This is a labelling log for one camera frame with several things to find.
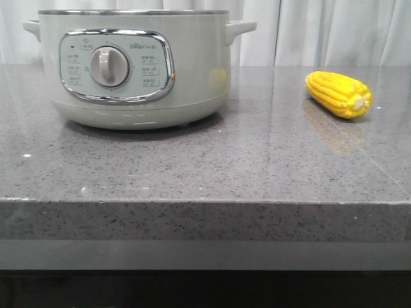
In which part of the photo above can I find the yellow corn cob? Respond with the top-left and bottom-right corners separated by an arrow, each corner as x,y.
305,71 -> 372,119

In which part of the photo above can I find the pale green electric cooking pot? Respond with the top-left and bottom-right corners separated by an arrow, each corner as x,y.
22,10 -> 257,130

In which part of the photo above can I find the white curtain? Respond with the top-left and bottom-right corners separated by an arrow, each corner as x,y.
1,1 -> 410,66

